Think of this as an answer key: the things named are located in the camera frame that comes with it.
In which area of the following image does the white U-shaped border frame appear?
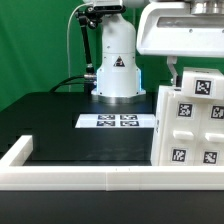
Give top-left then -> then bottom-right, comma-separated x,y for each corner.
0,135 -> 224,191

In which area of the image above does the black cable bundle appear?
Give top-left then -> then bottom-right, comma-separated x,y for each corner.
49,75 -> 98,93

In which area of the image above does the white cable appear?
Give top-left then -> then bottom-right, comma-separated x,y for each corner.
66,3 -> 86,92

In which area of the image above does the white cabinet top block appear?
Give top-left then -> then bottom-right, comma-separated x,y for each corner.
181,67 -> 224,100

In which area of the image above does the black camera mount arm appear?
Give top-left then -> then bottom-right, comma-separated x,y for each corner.
74,5 -> 102,81

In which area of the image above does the white cabinet body box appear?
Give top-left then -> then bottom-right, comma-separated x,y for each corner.
150,86 -> 224,166

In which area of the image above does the overhead camera bar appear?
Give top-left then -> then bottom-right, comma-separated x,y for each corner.
87,5 -> 126,14

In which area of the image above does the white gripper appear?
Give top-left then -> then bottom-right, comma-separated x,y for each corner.
136,1 -> 224,87

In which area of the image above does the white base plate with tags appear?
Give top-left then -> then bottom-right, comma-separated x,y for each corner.
75,114 -> 155,128

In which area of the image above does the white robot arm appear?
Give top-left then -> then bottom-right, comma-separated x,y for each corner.
83,0 -> 224,103

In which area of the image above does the white cabinet door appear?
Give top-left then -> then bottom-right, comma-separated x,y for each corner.
159,92 -> 200,166
199,101 -> 224,166

